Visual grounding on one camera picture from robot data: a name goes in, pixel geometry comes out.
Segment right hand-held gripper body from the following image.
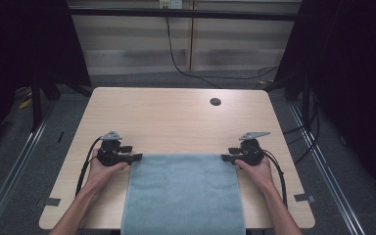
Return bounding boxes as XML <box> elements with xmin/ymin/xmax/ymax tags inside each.
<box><xmin>238</xmin><ymin>131</ymin><xmax>271</xmax><ymax>167</ymax></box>

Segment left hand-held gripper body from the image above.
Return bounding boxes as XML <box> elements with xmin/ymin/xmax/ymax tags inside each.
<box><xmin>96</xmin><ymin>130</ymin><xmax>125</xmax><ymax>167</ymax></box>

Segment light blue towel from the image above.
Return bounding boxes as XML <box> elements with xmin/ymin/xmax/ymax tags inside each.
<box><xmin>120</xmin><ymin>153</ymin><xmax>248</xmax><ymax>235</ymax></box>

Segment person's left hand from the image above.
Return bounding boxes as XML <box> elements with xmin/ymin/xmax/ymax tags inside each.
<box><xmin>85</xmin><ymin>148</ymin><xmax>129</xmax><ymax>194</ymax></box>

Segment person's right hand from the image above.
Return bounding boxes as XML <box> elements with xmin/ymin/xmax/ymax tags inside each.
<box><xmin>234</xmin><ymin>157</ymin><xmax>276</xmax><ymax>194</ymax></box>

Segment grey tape strip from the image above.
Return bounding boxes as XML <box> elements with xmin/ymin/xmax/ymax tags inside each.
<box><xmin>35</xmin><ymin>197</ymin><xmax>62</xmax><ymax>209</ymax></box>
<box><xmin>293</xmin><ymin>193</ymin><xmax>317</xmax><ymax>204</ymax></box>

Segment black stand leg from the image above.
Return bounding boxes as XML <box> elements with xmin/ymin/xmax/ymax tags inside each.
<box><xmin>30</xmin><ymin>82</ymin><xmax>44</xmax><ymax>132</ymax></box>

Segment black curtain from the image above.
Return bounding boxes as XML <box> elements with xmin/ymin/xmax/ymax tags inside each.
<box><xmin>0</xmin><ymin>0</ymin><xmax>93</xmax><ymax>161</ymax></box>
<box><xmin>273</xmin><ymin>0</ymin><xmax>376</xmax><ymax>200</ymax></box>

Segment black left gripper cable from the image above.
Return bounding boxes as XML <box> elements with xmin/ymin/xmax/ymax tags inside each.
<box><xmin>74</xmin><ymin>136</ymin><xmax>103</xmax><ymax>198</ymax></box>

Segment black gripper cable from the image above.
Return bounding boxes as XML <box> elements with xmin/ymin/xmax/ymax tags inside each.
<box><xmin>74</xmin><ymin>136</ymin><xmax>103</xmax><ymax>198</ymax></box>
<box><xmin>261</xmin><ymin>149</ymin><xmax>289</xmax><ymax>209</ymax></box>

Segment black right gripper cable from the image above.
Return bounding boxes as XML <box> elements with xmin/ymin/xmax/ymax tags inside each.
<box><xmin>261</xmin><ymin>149</ymin><xmax>289</xmax><ymax>209</ymax></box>

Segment black floor cables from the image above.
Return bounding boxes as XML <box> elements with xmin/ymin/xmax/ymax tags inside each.
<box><xmin>282</xmin><ymin>92</ymin><xmax>321</xmax><ymax>165</ymax></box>

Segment metal floor rail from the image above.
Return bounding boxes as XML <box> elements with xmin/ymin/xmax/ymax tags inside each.
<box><xmin>288</xmin><ymin>102</ymin><xmax>367</xmax><ymax>235</ymax></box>
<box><xmin>0</xmin><ymin>101</ymin><xmax>59</xmax><ymax>235</ymax></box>

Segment long black wall cable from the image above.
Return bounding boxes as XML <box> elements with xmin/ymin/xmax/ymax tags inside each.
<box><xmin>164</xmin><ymin>16</ymin><xmax>279</xmax><ymax>90</ymax></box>

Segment black horizontal frame beam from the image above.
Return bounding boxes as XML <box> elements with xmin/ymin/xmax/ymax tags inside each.
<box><xmin>68</xmin><ymin>7</ymin><xmax>303</xmax><ymax>23</ymax></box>

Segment white wall outlet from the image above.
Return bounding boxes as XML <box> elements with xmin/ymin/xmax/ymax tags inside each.
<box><xmin>159</xmin><ymin>0</ymin><xmax>184</xmax><ymax>10</ymax></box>

